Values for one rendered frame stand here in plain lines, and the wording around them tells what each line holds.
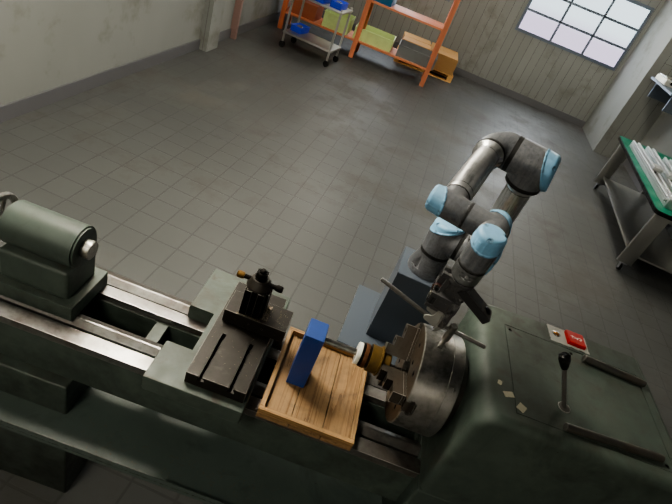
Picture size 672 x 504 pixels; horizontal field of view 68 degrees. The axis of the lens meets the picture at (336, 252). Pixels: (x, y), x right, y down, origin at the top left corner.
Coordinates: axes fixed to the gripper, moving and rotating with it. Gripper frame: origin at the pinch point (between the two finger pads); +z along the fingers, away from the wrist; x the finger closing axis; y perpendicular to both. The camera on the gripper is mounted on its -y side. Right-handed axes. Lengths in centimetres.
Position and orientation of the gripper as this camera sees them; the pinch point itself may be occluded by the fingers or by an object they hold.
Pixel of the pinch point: (437, 328)
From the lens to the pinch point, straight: 142.8
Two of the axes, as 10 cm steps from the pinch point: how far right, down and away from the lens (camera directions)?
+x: -3.7, 5.6, -7.4
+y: -8.8, -4.6, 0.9
